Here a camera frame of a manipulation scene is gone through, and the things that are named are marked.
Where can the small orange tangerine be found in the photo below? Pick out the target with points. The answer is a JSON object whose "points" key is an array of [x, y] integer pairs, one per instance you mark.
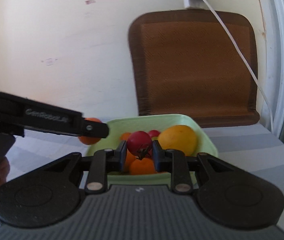
{"points": [[125, 136]]}

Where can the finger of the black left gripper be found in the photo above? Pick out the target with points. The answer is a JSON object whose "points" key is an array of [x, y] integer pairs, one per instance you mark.
{"points": [[94, 129]]}

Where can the brown woven chair back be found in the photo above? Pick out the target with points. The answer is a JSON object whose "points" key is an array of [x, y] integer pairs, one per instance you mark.
{"points": [[184, 63]]}

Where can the orange tangerine front cluster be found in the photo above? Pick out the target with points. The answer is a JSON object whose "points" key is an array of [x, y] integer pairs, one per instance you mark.
{"points": [[142, 167]]}

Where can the red fruit behind cluster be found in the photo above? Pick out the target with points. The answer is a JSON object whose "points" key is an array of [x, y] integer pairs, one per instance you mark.
{"points": [[154, 133]]}

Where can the red fruit with stem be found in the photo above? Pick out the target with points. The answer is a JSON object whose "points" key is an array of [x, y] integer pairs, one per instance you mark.
{"points": [[139, 144]]}

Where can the light green plastic basin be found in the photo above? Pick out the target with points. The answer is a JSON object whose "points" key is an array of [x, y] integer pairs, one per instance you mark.
{"points": [[146, 123]]}

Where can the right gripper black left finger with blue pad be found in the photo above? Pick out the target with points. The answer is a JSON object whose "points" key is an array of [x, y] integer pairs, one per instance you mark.
{"points": [[104, 162]]}

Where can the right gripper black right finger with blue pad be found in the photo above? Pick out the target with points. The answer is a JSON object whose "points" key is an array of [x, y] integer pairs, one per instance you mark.
{"points": [[173, 162]]}

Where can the yellow orange with leaf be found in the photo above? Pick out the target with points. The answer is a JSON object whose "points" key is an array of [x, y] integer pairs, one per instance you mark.
{"points": [[179, 137]]}

